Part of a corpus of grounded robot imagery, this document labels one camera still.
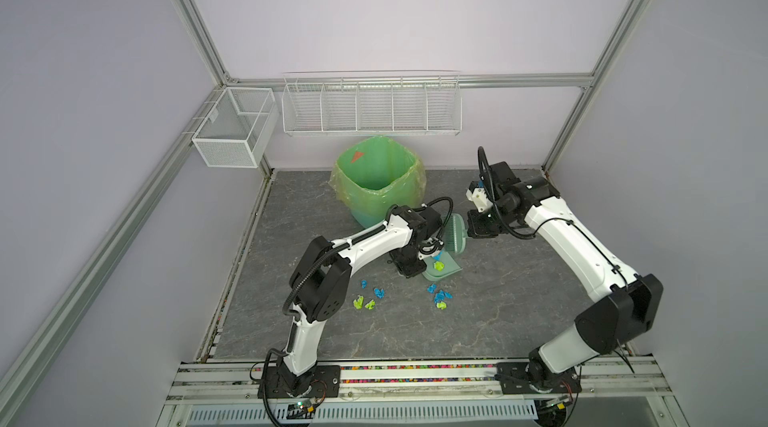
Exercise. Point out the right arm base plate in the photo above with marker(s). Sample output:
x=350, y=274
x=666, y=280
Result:
x=534, y=378

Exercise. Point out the mint green hand brush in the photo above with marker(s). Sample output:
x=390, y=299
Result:
x=455, y=234

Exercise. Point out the small white mesh basket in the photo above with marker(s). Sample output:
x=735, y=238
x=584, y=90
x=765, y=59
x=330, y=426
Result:
x=237, y=128

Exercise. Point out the green lined trash bin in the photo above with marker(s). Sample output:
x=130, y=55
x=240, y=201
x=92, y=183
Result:
x=376, y=173

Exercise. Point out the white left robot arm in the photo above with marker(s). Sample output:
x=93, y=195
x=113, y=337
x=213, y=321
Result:
x=320, y=281

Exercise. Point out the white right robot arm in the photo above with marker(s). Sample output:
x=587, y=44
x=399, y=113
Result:
x=624, y=303

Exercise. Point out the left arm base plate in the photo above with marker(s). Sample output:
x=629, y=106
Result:
x=319, y=381

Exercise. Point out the lime green scrap pair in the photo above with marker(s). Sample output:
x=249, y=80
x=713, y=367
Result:
x=360, y=302

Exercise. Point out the mint green dustpan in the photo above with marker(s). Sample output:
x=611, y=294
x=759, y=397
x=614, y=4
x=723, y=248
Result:
x=451, y=267

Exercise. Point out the blue scrap cluster centre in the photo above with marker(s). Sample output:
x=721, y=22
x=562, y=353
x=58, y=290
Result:
x=440, y=297

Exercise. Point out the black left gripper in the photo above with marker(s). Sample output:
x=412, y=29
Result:
x=408, y=271

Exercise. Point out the long white wire basket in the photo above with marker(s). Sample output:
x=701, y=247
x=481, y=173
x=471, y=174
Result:
x=362, y=103

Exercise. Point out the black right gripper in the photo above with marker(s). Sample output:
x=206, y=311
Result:
x=476, y=230

